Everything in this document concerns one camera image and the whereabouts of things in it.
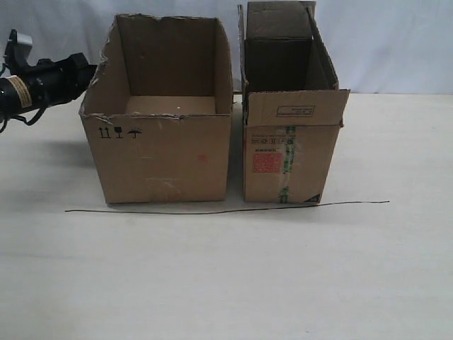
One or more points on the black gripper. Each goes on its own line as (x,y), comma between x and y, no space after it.
(65,80)

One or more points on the torn cardboard box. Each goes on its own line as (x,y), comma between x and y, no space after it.
(158,111)

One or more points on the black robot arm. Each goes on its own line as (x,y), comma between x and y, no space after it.
(30,91)

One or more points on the tall cardboard box green tape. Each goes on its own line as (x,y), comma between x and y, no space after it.
(292,103)

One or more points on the thin dark line marker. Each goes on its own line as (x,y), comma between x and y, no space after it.
(228,210)

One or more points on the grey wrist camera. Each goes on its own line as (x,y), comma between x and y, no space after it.
(16,52)

